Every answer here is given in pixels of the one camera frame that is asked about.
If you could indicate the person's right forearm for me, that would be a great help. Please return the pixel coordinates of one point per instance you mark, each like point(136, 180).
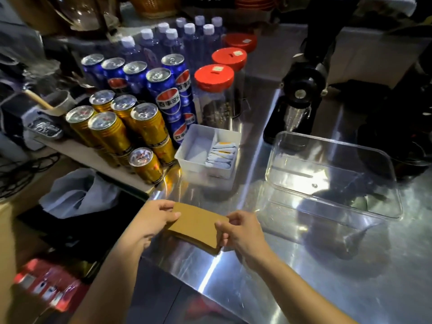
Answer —
point(293, 293)

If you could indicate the person's left thumb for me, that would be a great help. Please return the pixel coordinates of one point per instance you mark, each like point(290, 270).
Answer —
point(168, 219)

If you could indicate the group of clear water bottles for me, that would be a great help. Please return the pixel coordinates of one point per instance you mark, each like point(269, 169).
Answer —
point(189, 43)

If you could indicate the person's left hand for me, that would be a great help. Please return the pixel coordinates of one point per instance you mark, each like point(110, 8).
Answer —
point(150, 219)

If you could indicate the person's right hand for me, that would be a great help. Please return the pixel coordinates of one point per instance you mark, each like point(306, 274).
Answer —
point(246, 237)

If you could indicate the red printed packet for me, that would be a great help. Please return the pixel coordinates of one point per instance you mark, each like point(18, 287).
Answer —
point(50, 285)

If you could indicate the clear jar with red lid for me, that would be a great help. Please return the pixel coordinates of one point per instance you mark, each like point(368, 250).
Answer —
point(231, 60)
point(214, 94)
point(240, 41)

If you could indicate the group of gold drink cans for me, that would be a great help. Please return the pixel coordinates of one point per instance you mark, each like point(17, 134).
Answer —
point(114, 131)

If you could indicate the small metal tray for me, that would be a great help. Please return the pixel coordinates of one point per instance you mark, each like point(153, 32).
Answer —
point(44, 128)

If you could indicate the stack of red bowls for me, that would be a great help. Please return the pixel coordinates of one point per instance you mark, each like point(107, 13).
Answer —
point(254, 2)

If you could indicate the grey-blue cloth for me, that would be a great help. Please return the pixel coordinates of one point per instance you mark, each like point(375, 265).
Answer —
point(79, 194)

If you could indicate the clear plastic container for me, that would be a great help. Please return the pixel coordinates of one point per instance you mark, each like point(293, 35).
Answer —
point(334, 178)

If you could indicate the stack of brown cardboard sleeves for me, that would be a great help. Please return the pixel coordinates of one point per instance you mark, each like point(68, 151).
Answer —
point(197, 224)

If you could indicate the black round container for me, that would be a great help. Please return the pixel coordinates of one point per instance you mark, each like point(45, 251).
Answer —
point(401, 155)

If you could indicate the wooden shelf board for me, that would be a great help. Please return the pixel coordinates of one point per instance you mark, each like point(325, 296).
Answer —
point(91, 158)

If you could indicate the person's right thumb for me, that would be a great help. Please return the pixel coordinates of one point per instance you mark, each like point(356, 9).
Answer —
point(221, 234)

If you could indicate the wicker basket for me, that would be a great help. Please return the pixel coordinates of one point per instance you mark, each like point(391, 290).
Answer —
point(155, 5)

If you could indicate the row of white sachets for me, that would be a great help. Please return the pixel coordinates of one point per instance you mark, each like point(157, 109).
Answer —
point(221, 155)

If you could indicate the white divided tray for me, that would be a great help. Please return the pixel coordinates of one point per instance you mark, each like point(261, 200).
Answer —
point(197, 148)

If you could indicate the group of blue soda cans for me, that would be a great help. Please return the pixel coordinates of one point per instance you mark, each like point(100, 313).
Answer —
point(165, 94)

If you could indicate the black coffee grinder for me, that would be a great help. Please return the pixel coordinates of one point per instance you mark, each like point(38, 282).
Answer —
point(298, 94)

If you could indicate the person's left forearm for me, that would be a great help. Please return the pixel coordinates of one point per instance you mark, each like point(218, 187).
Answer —
point(111, 283)

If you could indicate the clear glass pitcher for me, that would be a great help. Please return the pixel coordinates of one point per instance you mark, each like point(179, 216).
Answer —
point(82, 13)

